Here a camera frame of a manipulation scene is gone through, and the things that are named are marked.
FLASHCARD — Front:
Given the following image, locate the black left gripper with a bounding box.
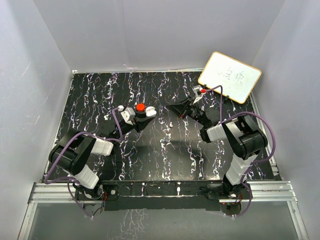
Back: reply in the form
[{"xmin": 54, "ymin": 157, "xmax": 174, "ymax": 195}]
[{"xmin": 113, "ymin": 110, "xmax": 154, "ymax": 141}]

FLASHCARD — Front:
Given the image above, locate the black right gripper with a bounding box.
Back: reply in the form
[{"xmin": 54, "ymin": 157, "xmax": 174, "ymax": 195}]
[{"xmin": 166, "ymin": 95, "xmax": 208, "ymax": 127}]

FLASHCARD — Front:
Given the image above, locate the white round charging case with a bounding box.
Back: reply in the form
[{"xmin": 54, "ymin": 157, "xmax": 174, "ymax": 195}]
[{"xmin": 145, "ymin": 106, "xmax": 157, "ymax": 118}]

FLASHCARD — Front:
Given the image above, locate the orange charging case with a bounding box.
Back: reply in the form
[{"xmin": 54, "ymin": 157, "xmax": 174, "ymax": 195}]
[{"xmin": 136, "ymin": 103, "xmax": 146, "ymax": 112}]

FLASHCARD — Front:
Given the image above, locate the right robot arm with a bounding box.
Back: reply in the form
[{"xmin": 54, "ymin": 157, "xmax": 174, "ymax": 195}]
[{"xmin": 166, "ymin": 96, "xmax": 268, "ymax": 199}]

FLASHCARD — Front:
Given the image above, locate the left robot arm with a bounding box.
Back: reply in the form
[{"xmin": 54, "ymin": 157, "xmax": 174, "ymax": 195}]
[{"xmin": 45, "ymin": 106, "xmax": 157, "ymax": 200}]

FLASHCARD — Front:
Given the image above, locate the yellow framed whiteboard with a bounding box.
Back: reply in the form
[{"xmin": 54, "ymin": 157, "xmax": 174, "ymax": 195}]
[{"xmin": 198, "ymin": 51, "xmax": 262, "ymax": 104}]

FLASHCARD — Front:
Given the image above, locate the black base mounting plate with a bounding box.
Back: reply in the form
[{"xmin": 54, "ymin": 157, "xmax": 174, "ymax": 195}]
[{"xmin": 75, "ymin": 180, "xmax": 250, "ymax": 211}]

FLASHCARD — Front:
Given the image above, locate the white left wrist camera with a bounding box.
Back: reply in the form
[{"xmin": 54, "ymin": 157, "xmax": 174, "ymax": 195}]
[{"xmin": 118, "ymin": 105, "xmax": 136, "ymax": 125}]

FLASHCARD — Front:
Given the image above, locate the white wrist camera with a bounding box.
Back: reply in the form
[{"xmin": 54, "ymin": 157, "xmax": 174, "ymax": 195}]
[
  {"xmin": 192, "ymin": 85, "xmax": 207, "ymax": 104},
  {"xmin": 118, "ymin": 105, "xmax": 136, "ymax": 125}
]

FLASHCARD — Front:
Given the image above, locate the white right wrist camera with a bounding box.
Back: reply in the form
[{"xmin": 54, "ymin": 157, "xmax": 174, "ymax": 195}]
[{"xmin": 192, "ymin": 85, "xmax": 207, "ymax": 104}]

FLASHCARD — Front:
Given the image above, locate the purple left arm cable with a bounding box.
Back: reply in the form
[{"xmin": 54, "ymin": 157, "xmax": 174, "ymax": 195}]
[{"xmin": 44, "ymin": 107, "xmax": 125, "ymax": 221}]

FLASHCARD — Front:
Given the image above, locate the aluminium frame rail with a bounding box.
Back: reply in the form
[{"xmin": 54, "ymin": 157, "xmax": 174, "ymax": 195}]
[{"xmin": 18, "ymin": 180, "xmax": 308, "ymax": 240}]

